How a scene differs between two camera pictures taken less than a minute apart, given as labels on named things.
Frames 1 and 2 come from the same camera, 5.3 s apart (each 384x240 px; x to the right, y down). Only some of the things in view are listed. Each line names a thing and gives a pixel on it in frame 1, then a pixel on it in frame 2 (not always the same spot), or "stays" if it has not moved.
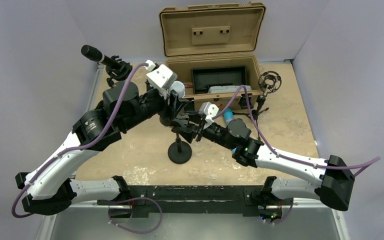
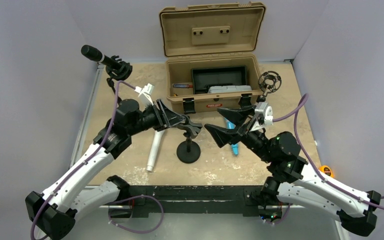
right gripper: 194,117 → 221,136
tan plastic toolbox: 212,46 stays
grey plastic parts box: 227,89 stays
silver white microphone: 179,87 → 155,149
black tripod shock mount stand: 268,81 stays
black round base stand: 118,74 stays
